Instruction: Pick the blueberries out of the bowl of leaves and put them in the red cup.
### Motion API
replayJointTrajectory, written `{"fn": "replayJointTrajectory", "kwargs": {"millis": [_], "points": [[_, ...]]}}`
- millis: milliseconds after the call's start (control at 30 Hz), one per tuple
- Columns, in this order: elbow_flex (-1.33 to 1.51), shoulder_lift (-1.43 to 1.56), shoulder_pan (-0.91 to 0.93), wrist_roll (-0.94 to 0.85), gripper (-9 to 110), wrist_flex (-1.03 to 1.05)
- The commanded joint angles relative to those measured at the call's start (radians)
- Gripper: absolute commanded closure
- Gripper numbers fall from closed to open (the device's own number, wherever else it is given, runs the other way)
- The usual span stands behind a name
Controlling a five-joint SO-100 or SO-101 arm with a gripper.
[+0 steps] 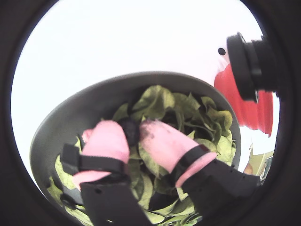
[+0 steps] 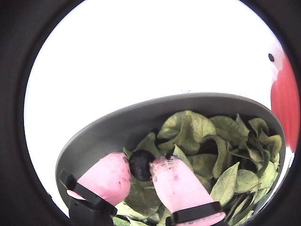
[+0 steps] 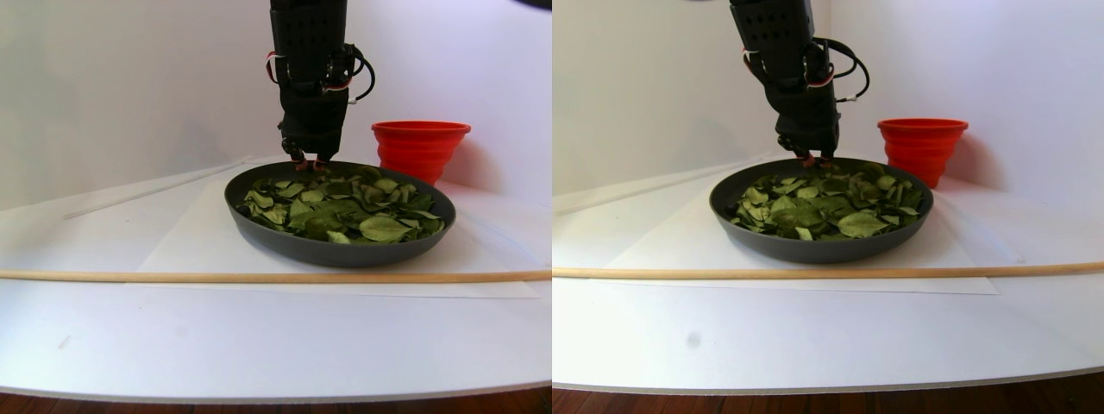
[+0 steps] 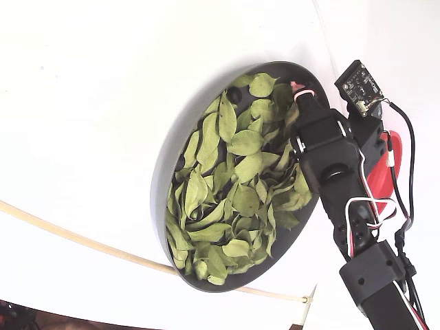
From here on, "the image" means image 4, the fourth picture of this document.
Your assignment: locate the gripper finger with pink tip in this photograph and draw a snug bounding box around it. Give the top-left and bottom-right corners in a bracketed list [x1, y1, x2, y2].
[290, 80, 325, 120]

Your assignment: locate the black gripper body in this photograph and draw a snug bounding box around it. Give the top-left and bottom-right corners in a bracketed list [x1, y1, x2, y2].
[291, 105, 361, 166]

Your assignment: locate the red collapsible silicone cup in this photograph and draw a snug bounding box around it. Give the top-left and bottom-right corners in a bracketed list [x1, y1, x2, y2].
[364, 129, 404, 228]

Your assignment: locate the pile of green dried leaves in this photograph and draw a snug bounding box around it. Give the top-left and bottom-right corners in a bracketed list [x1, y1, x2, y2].
[165, 71, 314, 286]

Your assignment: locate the dark grey shallow bowl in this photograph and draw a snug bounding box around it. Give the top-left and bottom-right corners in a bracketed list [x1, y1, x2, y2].
[150, 60, 333, 293]

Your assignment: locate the dark blueberry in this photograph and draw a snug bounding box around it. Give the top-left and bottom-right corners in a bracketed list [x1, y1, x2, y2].
[225, 85, 243, 103]

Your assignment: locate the long thin wooden rod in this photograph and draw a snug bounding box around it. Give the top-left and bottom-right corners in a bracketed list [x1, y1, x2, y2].
[0, 200, 309, 304]

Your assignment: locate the red white servo wire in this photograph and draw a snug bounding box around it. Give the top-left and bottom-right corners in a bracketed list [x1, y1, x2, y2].
[344, 149, 430, 330]

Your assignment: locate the black gripper camera module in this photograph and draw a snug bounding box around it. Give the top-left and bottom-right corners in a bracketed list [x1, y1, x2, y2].
[335, 60, 384, 169]

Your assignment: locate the black camera cable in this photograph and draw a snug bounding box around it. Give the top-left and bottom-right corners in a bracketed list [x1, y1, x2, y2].
[379, 98, 430, 330]

